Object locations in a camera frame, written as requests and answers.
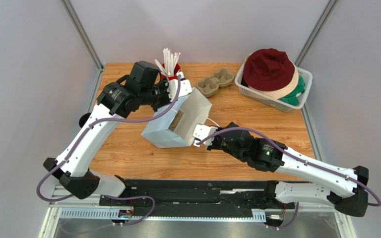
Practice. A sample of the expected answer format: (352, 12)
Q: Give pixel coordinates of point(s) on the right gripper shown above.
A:
(213, 142)

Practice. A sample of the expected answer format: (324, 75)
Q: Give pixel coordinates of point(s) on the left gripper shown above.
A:
(163, 84)

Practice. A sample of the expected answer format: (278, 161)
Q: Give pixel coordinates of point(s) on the pulp cup carrier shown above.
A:
(176, 120)

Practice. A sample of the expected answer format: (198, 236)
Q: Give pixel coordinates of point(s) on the white paper bag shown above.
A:
(176, 127)

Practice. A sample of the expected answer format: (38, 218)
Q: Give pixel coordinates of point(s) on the black coffee cup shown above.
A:
(83, 120)

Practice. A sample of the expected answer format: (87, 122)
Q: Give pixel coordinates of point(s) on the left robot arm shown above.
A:
(114, 104)

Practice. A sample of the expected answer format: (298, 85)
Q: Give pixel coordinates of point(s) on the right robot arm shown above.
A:
(343, 188)

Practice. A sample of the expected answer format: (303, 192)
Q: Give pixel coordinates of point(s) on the red straw cup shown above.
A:
(173, 75)

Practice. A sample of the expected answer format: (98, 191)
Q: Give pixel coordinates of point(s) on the wrapped white straws bundle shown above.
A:
(170, 60)

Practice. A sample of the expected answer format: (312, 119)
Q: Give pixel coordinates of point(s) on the stacked pulp cup carriers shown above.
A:
(221, 78)

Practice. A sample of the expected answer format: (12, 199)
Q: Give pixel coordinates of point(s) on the white plastic basket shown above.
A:
(270, 98)

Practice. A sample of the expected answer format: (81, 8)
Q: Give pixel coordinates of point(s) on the beige hat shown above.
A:
(286, 87)

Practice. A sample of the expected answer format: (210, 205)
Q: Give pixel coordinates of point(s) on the green cloth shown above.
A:
(292, 98)

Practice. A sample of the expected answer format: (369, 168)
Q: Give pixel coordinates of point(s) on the maroon bucket hat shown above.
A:
(268, 70)

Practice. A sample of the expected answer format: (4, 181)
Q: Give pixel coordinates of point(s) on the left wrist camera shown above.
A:
(179, 87)

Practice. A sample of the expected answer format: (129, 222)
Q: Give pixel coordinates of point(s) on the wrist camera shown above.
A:
(179, 87)
(201, 132)

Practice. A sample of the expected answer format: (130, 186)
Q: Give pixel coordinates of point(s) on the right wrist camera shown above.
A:
(201, 132)

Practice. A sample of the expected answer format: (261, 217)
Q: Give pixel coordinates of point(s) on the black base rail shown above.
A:
(195, 199)

